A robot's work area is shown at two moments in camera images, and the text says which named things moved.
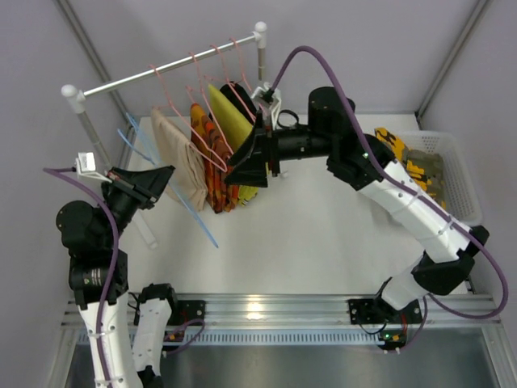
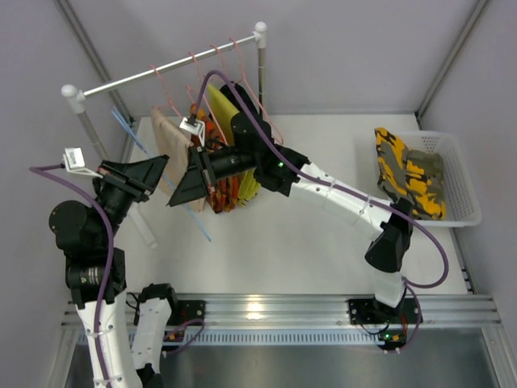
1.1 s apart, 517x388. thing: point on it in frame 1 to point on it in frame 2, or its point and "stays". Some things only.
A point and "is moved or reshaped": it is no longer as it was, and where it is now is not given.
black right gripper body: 271,145 to 202,167
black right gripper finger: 252,172 to 192,187
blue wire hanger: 140,145 is moved or reshaped
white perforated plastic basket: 462,200 stays
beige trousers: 182,163 stays
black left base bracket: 188,309 stays
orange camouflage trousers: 223,196 stays
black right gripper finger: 252,147 to 193,184
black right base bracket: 370,311 stays
